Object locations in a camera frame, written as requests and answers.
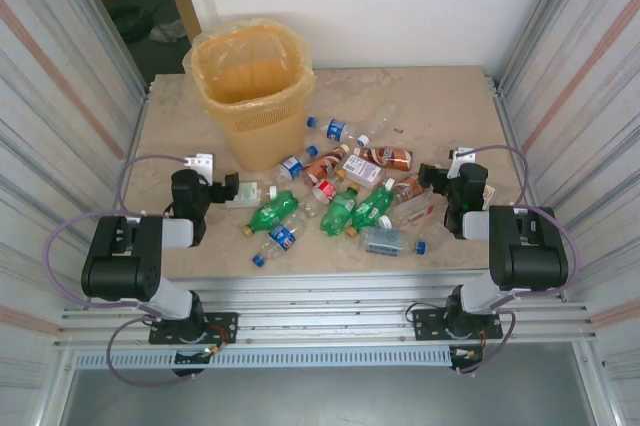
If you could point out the clear bottle green label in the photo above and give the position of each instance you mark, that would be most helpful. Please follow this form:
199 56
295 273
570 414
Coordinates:
247 193

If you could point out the green soda bottle yellow cap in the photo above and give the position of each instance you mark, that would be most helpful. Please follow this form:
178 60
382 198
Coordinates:
272 211
370 208
337 211

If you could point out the crushed clear unlabelled bottle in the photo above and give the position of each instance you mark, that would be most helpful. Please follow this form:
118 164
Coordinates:
380 121

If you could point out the brown Nescafe coffee bottle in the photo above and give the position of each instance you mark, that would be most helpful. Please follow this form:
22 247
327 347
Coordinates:
322 166
387 157

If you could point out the red label bottle yellow cap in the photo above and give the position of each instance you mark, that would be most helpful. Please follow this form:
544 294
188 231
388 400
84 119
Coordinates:
326 190

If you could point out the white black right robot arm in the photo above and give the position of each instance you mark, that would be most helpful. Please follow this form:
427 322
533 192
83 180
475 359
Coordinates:
530 261

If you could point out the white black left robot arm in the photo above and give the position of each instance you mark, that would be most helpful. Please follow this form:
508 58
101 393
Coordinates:
115 271

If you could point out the yellow plastic waste bin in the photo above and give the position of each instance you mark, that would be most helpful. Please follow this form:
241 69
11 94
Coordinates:
260 141

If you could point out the yellow translucent bin liner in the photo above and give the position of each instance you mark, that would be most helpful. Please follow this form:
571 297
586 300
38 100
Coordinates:
197 63

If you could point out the brown label bottle white cap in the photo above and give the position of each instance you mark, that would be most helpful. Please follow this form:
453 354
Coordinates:
407 187

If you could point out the clear bottle red label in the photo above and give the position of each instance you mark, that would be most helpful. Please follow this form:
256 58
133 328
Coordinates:
415 213

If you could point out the small blue label water bottle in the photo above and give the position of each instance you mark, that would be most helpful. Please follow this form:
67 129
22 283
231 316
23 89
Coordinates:
290 166

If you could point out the square clear bottle white label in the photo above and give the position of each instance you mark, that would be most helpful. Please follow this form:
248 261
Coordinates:
362 170

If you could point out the clear bottle pale blue label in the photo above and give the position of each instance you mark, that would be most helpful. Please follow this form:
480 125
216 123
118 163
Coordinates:
387 241

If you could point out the yellow power connector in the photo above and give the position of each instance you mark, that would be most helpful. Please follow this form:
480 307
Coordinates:
211 349
466 354

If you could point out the white crumpled cloth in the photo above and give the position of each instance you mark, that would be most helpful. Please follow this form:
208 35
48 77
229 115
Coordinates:
167 32

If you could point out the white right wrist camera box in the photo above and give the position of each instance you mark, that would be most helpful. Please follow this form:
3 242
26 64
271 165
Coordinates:
460 162

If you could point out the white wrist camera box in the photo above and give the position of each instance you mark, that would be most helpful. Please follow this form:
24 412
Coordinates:
200 163
460 162

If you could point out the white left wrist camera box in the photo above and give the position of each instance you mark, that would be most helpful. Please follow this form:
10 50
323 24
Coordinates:
200 163

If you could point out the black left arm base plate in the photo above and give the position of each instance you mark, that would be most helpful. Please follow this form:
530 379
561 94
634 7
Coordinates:
225 326

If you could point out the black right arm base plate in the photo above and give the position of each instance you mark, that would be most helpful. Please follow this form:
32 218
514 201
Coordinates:
425 323

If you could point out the aluminium front rail frame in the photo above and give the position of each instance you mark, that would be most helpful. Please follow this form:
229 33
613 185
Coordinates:
325 306

